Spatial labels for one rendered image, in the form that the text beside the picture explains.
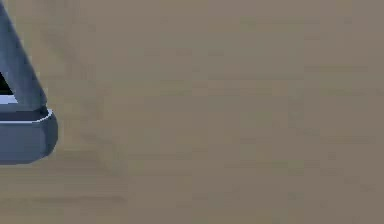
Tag blue-grey armchair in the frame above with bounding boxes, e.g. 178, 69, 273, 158
0, 2, 59, 166

